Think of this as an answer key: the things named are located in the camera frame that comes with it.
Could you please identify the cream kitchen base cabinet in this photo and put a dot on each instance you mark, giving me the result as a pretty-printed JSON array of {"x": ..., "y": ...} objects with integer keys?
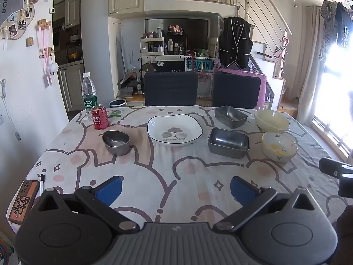
[{"x": 72, "y": 87}]

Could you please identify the staircase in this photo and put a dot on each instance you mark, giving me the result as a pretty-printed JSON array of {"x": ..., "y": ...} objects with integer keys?
[{"x": 271, "y": 71}]

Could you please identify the black vest with white trim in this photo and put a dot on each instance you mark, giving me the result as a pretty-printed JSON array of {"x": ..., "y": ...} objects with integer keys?
[{"x": 235, "y": 42}]

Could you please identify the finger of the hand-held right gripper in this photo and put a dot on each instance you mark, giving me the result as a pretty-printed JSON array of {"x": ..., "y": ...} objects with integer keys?
[{"x": 332, "y": 167}]

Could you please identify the white plush toy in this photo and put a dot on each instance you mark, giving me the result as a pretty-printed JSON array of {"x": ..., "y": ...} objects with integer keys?
[{"x": 52, "y": 68}]

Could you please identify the clear water bottle green label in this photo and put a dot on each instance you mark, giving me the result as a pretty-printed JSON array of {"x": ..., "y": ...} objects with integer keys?
[{"x": 89, "y": 93}]

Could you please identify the dark waste bin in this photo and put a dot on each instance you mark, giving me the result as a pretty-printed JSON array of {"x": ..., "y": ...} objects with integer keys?
[{"x": 118, "y": 103}]

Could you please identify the red drink can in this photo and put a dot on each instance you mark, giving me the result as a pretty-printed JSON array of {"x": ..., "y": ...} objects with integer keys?
[{"x": 99, "y": 118}]

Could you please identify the phone in brown case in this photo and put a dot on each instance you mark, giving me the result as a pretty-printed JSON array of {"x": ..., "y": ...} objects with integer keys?
[{"x": 23, "y": 201}]

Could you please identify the teal licence plate sign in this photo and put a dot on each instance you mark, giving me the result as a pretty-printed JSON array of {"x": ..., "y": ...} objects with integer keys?
[{"x": 200, "y": 65}]

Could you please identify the stair railing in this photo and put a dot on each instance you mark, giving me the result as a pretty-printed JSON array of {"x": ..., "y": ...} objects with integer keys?
[{"x": 262, "y": 5}]

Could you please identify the steel rectangular tray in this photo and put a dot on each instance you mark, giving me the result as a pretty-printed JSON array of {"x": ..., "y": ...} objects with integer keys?
[
  {"x": 231, "y": 116},
  {"x": 227, "y": 143}
]

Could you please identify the white bowl with yellow flower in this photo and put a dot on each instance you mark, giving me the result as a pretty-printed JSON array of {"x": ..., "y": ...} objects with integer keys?
[{"x": 278, "y": 147}]

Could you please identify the photo pin board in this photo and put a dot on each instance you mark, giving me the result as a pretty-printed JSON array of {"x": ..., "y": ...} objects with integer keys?
[{"x": 15, "y": 11}]

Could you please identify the black lettered board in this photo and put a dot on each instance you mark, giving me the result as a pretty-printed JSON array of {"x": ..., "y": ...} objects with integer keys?
[{"x": 165, "y": 66}]

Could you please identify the red hooks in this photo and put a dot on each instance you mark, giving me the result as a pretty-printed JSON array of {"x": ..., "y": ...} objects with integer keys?
[{"x": 281, "y": 48}]

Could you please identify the beige curtain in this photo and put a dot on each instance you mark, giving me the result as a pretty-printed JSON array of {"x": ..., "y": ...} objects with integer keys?
[{"x": 310, "y": 69}]

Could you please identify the round steel bowl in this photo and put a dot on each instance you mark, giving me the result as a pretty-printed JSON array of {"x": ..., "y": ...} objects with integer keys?
[{"x": 116, "y": 143}]

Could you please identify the bear print tablecloth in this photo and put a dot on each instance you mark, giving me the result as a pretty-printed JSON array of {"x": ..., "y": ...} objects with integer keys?
[{"x": 165, "y": 174}]

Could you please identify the dark grey chair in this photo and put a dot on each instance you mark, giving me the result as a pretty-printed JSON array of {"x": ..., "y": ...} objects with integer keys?
[
  {"x": 171, "y": 88},
  {"x": 237, "y": 91}
]

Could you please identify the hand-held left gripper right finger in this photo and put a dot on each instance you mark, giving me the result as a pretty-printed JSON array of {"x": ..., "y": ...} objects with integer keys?
[{"x": 242, "y": 188}]

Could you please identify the white plate with leaf print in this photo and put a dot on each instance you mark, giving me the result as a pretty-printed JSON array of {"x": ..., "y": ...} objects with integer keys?
[{"x": 174, "y": 131}]

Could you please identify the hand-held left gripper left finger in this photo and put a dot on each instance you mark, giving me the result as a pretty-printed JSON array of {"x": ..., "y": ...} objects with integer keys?
[{"x": 109, "y": 191}]

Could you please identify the yellow kettle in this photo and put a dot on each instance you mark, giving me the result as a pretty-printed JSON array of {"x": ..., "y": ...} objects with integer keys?
[{"x": 73, "y": 53}]

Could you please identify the shelf with bottles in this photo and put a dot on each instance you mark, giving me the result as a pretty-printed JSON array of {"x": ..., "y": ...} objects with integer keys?
[{"x": 162, "y": 44}]

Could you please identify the window guard rail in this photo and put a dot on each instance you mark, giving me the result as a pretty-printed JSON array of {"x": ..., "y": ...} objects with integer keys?
[{"x": 335, "y": 135}]

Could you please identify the green snack packet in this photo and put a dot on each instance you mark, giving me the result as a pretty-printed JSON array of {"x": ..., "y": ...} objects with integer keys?
[{"x": 115, "y": 113}]

